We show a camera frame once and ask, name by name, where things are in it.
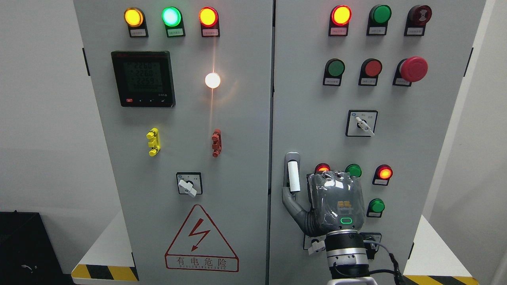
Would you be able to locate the green indicator light top right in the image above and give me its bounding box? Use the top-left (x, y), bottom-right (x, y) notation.
top-left (366, 5), bottom-right (392, 36)

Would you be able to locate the green push button lower right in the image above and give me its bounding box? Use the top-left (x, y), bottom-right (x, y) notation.
top-left (366, 198), bottom-right (386, 218)

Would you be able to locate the black box lower left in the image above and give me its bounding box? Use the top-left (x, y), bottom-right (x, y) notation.
top-left (0, 211), bottom-right (63, 285)

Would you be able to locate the grey right cabinet door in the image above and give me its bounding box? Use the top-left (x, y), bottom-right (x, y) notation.
top-left (268, 0), bottom-right (486, 285)

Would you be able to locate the red lit indicator mid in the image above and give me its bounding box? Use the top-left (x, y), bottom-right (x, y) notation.
top-left (314, 163), bottom-right (331, 173)
top-left (372, 164), bottom-right (393, 186)

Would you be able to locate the red lit indicator mid right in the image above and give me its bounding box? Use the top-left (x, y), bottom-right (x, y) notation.
top-left (372, 164), bottom-right (393, 186)

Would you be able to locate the black rotary switch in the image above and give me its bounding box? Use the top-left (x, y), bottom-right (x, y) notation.
top-left (360, 232), bottom-right (382, 260)

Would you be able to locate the green push button upper row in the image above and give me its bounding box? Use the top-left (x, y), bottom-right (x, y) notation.
top-left (323, 58), bottom-right (345, 86)

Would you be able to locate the yellow indicator light top left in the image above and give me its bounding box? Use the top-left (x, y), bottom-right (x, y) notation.
top-left (124, 7), bottom-right (149, 38)

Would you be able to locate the grey cabinet door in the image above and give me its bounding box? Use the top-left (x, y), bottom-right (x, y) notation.
top-left (74, 0), bottom-right (273, 285)
top-left (268, 0), bottom-right (486, 285)

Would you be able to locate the green lit indicator light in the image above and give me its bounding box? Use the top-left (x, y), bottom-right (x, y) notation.
top-left (161, 6), bottom-right (185, 38)

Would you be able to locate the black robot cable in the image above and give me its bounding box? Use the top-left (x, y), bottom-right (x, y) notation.
top-left (363, 240), bottom-right (406, 285)

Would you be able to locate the red electrical hazard warning sticker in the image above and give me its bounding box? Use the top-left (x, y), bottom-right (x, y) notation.
top-left (165, 204), bottom-right (239, 272)

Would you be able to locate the white lit indicator light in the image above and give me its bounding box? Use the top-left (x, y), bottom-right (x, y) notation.
top-left (204, 72), bottom-right (221, 89)

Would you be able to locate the grey left cabinet door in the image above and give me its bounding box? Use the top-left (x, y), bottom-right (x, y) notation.
top-left (74, 0), bottom-right (273, 285)

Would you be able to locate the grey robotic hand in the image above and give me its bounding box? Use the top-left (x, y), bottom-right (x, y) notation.
top-left (282, 171), bottom-right (366, 238)

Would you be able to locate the white selector switch right lower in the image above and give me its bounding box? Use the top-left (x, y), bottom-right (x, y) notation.
top-left (303, 235), bottom-right (326, 255)

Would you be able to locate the black digital power meter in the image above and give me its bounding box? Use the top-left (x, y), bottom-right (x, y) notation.
top-left (111, 51), bottom-right (175, 108)

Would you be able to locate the red emergency stop mushroom button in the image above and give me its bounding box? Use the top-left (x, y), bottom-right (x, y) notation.
top-left (393, 56), bottom-right (429, 87)

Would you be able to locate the orange indicator light left door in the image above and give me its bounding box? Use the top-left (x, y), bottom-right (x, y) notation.
top-left (198, 6), bottom-right (220, 37)

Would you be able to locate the red terminal clip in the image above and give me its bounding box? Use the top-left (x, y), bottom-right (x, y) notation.
top-left (211, 129), bottom-right (222, 158)

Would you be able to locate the yellow terminal clip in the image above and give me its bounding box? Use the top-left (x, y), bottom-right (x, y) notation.
top-left (145, 127), bottom-right (161, 157)

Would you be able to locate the white selector switch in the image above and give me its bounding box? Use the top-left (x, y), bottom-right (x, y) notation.
top-left (303, 235), bottom-right (326, 255)
top-left (345, 110), bottom-right (378, 137)

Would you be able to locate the orange-red indicator light top right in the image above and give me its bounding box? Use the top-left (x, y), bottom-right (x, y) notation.
top-left (328, 5), bottom-right (353, 37)

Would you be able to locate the white selector switch right upper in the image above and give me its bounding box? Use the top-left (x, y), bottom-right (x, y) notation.
top-left (345, 110), bottom-right (378, 137)

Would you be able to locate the red lit indicator mid left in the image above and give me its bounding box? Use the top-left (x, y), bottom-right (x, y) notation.
top-left (314, 163), bottom-right (331, 173)

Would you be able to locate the silver door handle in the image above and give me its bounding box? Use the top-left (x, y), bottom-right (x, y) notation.
top-left (284, 152), bottom-right (301, 193)

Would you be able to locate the white platform with hazard stripes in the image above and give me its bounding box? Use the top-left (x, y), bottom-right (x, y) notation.
top-left (71, 211), bottom-right (139, 285)

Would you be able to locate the green indicator mid centre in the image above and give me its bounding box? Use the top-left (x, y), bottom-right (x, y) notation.
top-left (345, 163), bottom-right (362, 177)

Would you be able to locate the red push button upper row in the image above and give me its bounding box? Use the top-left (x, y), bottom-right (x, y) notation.
top-left (358, 58), bottom-right (382, 86)

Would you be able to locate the white selector switch left door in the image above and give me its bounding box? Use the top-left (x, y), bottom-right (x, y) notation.
top-left (176, 172), bottom-right (203, 197)

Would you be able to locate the dark red buzzer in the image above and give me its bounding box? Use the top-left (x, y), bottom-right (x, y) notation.
top-left (404, 5), bottom-right (432, 36)

